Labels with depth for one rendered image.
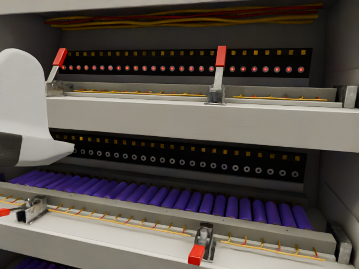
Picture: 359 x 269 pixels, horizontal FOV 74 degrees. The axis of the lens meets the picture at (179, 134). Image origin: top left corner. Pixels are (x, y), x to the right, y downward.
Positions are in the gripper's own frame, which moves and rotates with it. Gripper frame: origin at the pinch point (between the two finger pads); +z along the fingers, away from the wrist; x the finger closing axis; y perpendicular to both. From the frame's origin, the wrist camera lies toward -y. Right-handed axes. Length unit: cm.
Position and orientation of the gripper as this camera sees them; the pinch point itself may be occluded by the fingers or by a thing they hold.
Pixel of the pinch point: (15, 152)
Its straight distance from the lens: 20.2
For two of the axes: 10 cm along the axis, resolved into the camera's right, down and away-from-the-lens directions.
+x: -9.7, -0.7, 2.4
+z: 2.3, 1.4, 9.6
